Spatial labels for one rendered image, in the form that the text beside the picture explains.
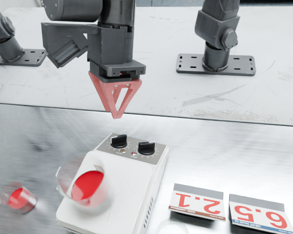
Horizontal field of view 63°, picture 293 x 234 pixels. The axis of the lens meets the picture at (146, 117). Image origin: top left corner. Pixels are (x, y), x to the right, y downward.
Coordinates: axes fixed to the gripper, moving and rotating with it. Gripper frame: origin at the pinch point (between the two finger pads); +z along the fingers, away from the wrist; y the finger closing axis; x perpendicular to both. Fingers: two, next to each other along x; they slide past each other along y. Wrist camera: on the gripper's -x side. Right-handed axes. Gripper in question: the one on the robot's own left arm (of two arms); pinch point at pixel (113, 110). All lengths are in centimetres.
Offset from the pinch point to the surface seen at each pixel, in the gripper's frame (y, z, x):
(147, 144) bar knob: 5.0, 5.4, 4.8
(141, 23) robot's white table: -37.8, -12.3, 25.7
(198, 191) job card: 13.1, 12.3, 11.7
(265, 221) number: 23.6, 11.3, 15.9
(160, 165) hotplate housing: 9.1, 7.4, 5.3
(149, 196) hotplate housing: 12.7, 9.7, 1.1
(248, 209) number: 20.4, 11.9, 16.2
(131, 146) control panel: 2.1, 7.1, 3.0
